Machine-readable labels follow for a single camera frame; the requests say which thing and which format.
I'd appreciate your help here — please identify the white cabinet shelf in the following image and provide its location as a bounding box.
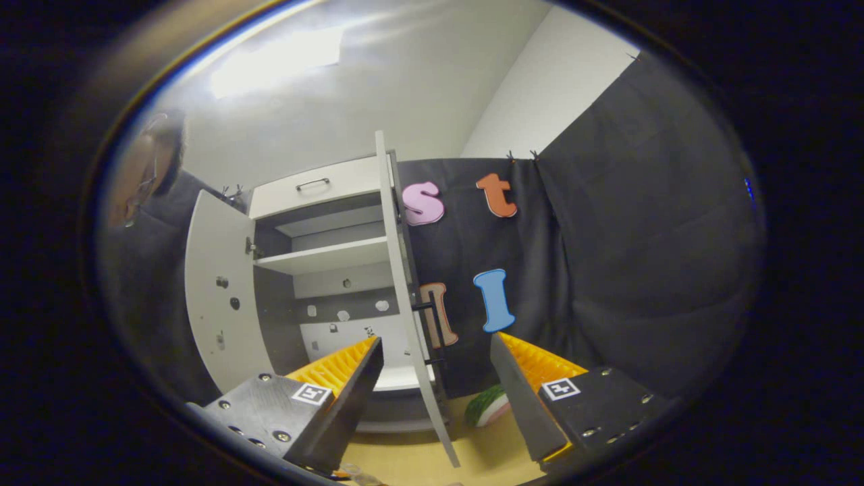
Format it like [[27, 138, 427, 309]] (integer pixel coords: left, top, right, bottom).
[[254, 236, 392, 275]]

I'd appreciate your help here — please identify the white cabinet drawer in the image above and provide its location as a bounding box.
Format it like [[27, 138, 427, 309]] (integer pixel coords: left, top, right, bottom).
[[250, 157, 394, 219]]

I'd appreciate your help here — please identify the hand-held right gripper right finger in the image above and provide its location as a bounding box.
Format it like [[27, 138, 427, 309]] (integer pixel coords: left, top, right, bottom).
[[489, 331, 676, 468]]

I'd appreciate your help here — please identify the white cabinet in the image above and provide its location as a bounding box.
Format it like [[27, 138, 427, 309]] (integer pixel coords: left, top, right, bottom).
[[250, 154, 446, 433]]

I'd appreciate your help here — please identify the person's head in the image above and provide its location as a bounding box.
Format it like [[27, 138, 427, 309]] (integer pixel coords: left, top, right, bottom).
[[108, 111, 186, 229]]

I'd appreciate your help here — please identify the toy watermelon slice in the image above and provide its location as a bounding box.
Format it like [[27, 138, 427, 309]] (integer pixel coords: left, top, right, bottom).
[[464, 384, 512, 428]]

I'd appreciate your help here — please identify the black backdrop cloth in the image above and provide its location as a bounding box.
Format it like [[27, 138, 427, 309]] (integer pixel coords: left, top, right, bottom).
[[101, 51, 763, 406]]

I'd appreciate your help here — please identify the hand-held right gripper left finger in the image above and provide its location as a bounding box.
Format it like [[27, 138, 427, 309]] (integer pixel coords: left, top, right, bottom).
[[186, 336, 384, 475]]

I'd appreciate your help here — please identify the black right door handle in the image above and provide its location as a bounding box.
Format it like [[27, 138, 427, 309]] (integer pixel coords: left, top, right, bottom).
[[412, 290, 448, 365]]

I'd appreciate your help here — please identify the white cabinet door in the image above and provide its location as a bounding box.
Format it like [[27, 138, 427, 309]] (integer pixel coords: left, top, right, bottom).
[[375, 130, 462, 468], [184, 190, 277, 394]]

